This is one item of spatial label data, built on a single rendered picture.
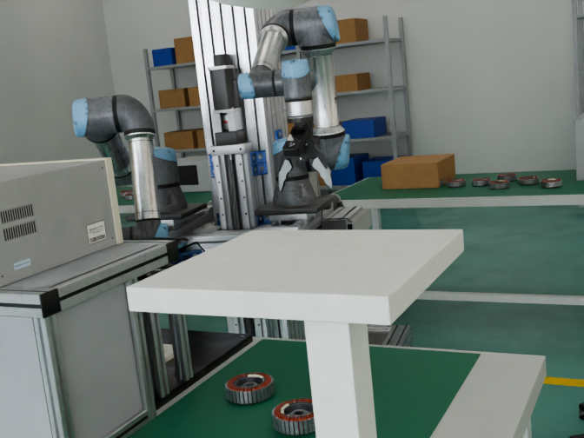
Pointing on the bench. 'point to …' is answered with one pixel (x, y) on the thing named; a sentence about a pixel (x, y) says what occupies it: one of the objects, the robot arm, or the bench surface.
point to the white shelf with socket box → (313, 299)
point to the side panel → (96, 368)
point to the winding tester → (55, 214)
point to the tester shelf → (84, 277)
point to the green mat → (401, 381)
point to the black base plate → (202, 357)
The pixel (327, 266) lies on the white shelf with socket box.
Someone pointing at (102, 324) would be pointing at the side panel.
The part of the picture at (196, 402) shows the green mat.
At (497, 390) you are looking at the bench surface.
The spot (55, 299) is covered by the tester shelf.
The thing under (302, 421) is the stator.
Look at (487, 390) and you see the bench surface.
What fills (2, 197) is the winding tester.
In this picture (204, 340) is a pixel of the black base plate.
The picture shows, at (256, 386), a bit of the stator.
